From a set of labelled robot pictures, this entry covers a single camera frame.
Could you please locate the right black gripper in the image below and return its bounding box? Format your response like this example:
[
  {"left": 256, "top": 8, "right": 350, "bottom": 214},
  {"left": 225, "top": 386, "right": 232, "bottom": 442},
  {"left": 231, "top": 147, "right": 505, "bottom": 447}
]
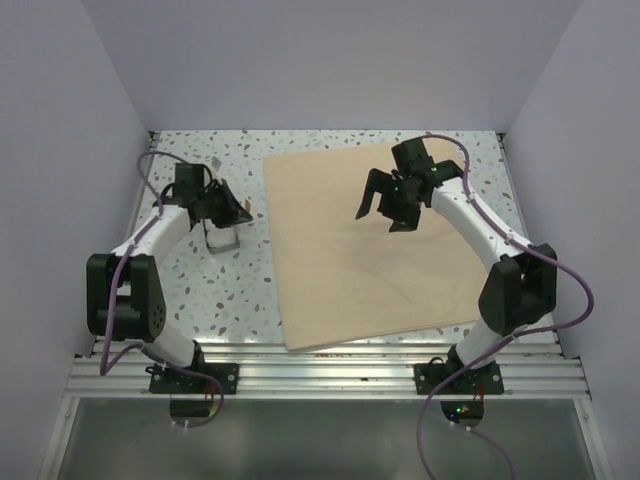
[{"left": 356, "top": 168, "right": 422, "bottom": 234}]

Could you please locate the beige surgical drape cloth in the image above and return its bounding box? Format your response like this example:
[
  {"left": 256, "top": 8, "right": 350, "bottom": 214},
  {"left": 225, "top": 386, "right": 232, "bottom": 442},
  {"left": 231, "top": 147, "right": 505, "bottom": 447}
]
[{"left": 264, "top": 144, "right": 486, "bottom": 350}]

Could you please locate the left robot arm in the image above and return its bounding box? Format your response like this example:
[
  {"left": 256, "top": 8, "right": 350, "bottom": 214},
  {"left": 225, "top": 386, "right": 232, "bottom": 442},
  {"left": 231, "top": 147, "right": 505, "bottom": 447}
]
[{"left": 86, "top": 161, "right": 253, "bottom": 393}]

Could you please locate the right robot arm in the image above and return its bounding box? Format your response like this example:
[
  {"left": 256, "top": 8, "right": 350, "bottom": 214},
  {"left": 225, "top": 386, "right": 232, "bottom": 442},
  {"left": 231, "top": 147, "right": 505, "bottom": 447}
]
[{"left": 356, "top": 136, "right": 557, "bottom": 393}]

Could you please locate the metal instrument tray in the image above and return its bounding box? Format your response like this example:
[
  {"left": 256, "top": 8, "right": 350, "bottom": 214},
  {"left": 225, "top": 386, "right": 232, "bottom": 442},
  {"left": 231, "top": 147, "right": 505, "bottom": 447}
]
[{"left": 203, "top": 220, "right": 239, "bottom": 254}]

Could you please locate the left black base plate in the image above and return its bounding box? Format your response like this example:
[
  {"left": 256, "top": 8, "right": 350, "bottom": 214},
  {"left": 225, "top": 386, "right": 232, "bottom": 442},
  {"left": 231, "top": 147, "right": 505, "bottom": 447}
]
[{"left": 145, "top": 363, "right": 240, "bottom": 395}]

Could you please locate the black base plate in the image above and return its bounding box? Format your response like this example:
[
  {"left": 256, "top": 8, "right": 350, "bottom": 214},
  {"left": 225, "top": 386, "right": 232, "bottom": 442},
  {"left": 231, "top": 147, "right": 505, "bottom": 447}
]
[
  {"left": 413, "top": 357, "right": 505, "bottom": 396},
  {"left": 145, "top": 363, "right": 240, "bottom": 395}
]

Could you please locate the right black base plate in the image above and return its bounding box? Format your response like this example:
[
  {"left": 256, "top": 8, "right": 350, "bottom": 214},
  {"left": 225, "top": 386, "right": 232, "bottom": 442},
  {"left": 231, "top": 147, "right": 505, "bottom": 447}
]
[{"left": 413, "top": 357, "right": 505, "bottom": 396}]

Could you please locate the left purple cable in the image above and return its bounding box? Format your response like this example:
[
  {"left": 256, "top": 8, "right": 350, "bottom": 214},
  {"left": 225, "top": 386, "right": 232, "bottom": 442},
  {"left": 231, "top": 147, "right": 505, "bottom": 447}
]
[{"left": 99, "top": 151, "right": 226, "bottom": 429}]

